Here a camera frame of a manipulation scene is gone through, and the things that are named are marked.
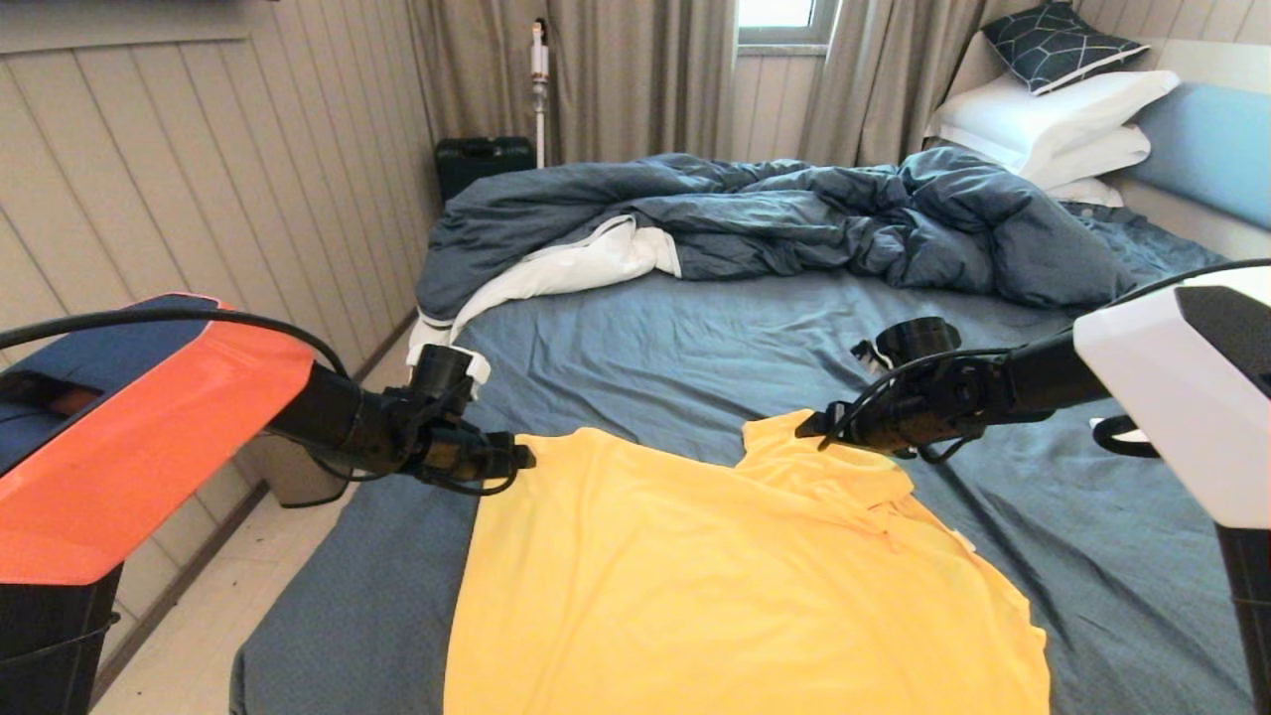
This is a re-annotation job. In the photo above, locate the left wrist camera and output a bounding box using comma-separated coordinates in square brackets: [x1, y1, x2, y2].
[410, 344, 493, 400]

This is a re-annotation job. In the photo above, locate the black suitcase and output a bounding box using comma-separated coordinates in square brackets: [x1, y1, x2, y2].
[435, 136, 537, 203]

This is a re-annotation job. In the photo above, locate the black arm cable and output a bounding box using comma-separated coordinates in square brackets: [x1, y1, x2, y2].
[0, 308, 351, 378]
[819, 258, 1271, 460]

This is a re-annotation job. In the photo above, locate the beige trash bin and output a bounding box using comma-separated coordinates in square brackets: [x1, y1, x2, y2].
[243, 437, 353, 509]

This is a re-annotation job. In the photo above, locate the white stick vacuum cleaner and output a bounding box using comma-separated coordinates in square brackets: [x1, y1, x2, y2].
[528, 17, 551, 168]

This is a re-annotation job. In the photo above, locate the window with grey frame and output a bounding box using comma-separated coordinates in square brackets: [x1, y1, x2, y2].
[734, 0, 840, 47]

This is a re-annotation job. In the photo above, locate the small white pillow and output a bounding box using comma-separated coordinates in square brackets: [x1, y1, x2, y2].
[1045, 175, 1129, 207]

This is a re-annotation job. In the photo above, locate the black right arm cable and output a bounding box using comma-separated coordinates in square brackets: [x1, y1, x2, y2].
[819, 258, 1271, 460]

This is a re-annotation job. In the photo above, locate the medium white pillow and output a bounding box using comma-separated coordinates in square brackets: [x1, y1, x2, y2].
[1019, 123, 1156, 189]

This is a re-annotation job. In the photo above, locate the dark patterned cushion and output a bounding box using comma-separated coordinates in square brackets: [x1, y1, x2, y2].
[982, 0, 1153, 95]

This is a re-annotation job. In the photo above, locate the large white pillow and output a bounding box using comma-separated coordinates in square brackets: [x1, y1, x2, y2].
[927, 68, 1184, 176]

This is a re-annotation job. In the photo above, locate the white duvet lining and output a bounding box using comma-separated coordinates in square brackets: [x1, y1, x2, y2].
[408, 214, 682, 368]

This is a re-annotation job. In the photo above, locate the narrow beige curtain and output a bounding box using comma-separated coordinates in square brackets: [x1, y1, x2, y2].
[796, 0, 1049, 168]

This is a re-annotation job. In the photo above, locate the blue headboard pad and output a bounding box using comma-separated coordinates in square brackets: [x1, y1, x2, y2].
[1130, 81, 1271, 229]

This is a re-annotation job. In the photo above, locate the dark blue bed sheet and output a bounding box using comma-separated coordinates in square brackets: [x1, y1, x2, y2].
[230, 197, 1271, 715]

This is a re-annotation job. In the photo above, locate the wide beige curtain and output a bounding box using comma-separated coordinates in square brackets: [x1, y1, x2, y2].
[405, 0, 736, 165]

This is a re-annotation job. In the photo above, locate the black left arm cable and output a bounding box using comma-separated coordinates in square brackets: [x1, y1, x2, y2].
[0, 308, 351, 378]

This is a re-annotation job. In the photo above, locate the beige bed headboard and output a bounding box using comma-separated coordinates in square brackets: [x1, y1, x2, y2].
[945, 30, 1271, 263]

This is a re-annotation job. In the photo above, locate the crumpled dark blue duvet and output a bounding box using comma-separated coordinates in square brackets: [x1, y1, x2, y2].
[416, 146, 1138, 321]

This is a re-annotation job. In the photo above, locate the yellow t-shirt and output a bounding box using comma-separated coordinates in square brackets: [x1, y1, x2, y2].
[444, 409, 1052, 715]

